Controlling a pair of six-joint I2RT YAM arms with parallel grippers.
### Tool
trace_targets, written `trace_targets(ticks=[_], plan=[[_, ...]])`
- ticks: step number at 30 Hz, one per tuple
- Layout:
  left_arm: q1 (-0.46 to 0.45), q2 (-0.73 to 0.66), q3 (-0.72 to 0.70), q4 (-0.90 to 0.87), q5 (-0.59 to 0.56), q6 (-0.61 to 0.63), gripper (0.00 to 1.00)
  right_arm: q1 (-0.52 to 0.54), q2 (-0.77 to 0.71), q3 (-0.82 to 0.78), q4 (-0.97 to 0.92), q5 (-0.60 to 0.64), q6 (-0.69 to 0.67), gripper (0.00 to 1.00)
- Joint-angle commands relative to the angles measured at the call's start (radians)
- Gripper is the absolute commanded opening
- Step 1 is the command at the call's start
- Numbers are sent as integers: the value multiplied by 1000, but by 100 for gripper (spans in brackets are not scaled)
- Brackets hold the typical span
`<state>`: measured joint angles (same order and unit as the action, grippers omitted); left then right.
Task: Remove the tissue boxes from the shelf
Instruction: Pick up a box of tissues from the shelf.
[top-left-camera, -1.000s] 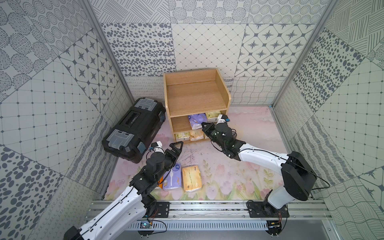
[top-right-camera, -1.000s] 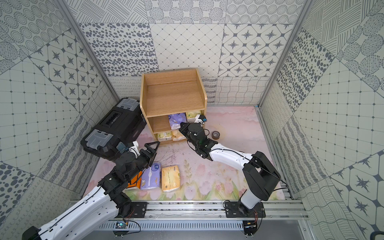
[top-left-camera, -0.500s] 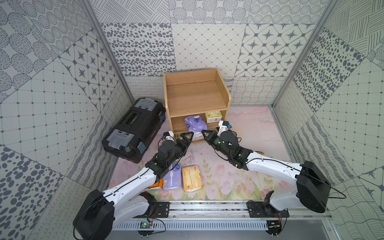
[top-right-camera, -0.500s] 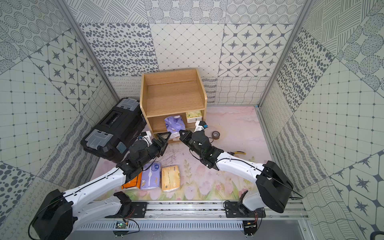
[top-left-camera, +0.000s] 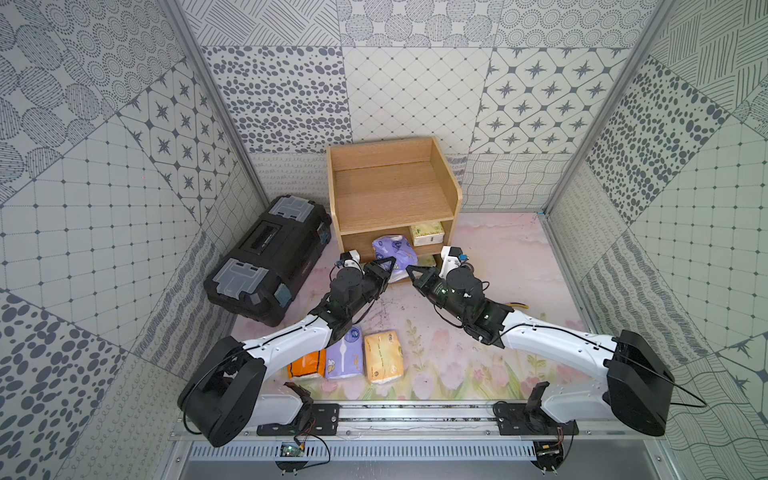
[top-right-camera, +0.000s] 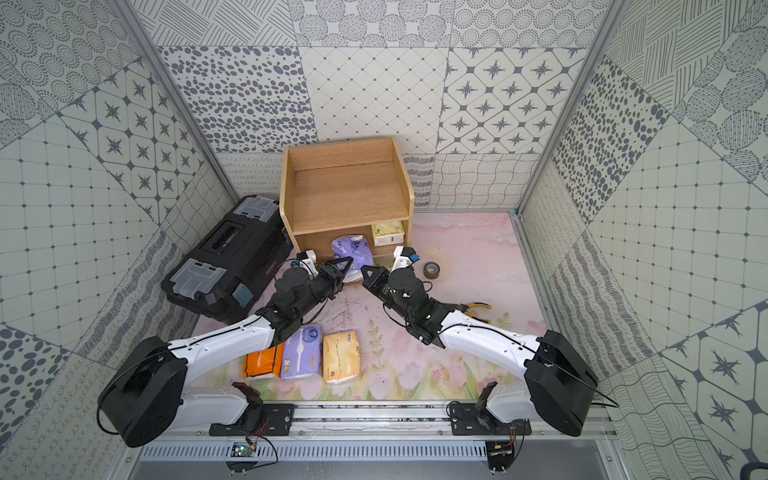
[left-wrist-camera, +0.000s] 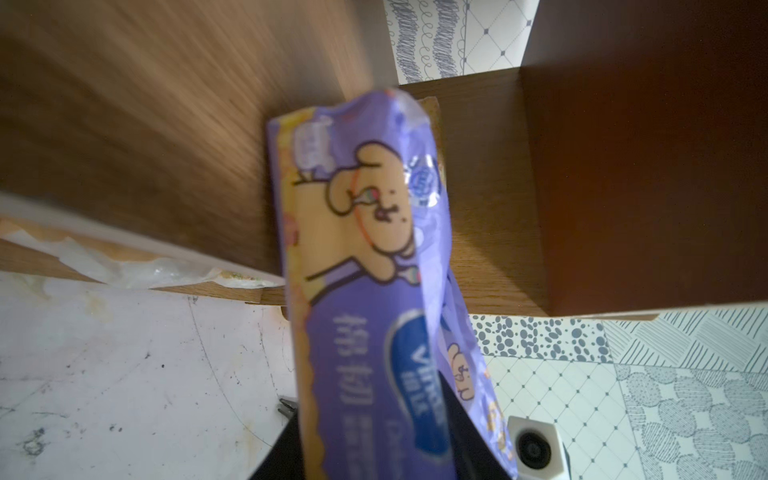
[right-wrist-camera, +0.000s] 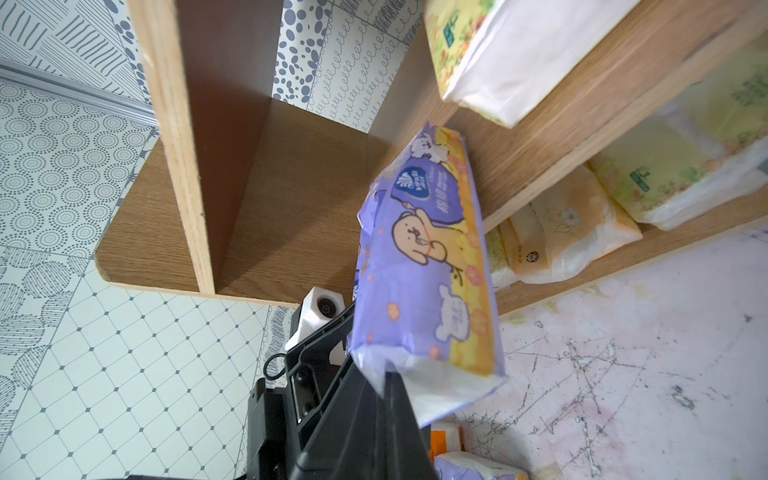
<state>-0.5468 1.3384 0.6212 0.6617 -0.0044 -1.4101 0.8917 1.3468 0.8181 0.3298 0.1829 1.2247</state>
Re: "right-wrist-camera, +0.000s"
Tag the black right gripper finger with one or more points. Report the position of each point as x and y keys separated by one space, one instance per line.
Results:
x=338 y=425

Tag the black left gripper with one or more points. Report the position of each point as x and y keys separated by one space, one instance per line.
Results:
x=271 y=433

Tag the orange tissue pack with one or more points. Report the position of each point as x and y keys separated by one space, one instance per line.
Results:
x=445 y=437

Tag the small purple tissue pack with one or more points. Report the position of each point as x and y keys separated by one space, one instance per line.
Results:
x=425 y=306

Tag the wooden three-tier shelf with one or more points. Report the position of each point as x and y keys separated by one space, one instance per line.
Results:
x=245 y=197

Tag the yellow tissue pack bottom middle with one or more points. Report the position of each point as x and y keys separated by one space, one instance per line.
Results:
x=566 y=228

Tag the green tissue pack middle shelf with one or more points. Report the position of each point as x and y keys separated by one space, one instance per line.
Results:
x=501 y=58

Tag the green tissue pack bottom right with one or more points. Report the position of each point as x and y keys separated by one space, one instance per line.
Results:
x=702 y=149

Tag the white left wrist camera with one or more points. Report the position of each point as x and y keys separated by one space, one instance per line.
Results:
x=319 y=307

